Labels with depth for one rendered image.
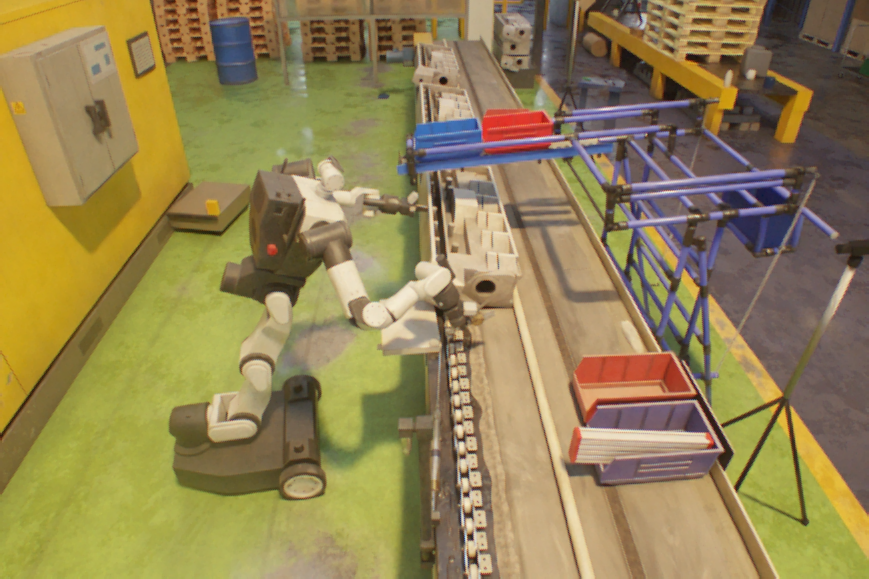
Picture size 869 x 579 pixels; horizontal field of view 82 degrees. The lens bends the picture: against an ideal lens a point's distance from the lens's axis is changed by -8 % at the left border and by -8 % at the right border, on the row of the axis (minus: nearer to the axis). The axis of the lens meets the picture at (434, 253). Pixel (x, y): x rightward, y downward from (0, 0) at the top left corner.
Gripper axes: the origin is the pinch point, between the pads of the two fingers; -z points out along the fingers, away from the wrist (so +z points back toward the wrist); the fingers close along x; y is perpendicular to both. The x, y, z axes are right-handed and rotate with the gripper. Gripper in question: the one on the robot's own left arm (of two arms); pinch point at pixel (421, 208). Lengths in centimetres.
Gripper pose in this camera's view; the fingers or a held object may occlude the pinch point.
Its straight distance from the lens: 245.8
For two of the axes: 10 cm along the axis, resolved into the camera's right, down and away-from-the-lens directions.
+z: -9.8, -1.2, -1.3
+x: 0.4, 5.4, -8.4
